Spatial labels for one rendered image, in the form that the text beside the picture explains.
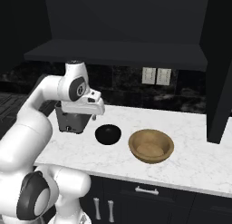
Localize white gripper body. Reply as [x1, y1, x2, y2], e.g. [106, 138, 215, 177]
[61, 97, 106, 116]

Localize small black bowl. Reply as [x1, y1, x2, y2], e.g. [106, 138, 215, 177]
[94, 123, 122, 146]

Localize large wooden bowl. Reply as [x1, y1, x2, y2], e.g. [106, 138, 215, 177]
[128, 129, 175, 164]

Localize black cabinet door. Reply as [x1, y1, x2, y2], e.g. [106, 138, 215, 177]
[198, 0, 232, 145]

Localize grey toaster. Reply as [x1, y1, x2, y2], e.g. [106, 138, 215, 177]
[54, 102, 92, 134]

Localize black hob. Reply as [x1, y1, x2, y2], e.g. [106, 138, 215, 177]
[0, 92, 57, 141]

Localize dark base cupboard door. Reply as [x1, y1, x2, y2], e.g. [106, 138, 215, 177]
[102, 177, 121, 224]
[79, 174, 105, 224]

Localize dark drawer front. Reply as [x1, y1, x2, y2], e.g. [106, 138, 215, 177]
[118, 180, 198, 206]
[193, 192, 232, 224]

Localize black open wall cabinet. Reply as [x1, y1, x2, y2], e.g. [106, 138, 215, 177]
[24, 0, 210, 73]

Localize white wall socket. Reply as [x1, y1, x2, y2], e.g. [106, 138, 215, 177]
[141, 66, 157, 85]
[156, 67, 172, 86]

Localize silver drawer handle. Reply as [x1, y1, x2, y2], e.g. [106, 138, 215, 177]
[134, 185, 160, 196]

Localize silver cupboard door handle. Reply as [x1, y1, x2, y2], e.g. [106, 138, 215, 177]
[92, 197, 102, 221]
[107, 200, 115, 224]

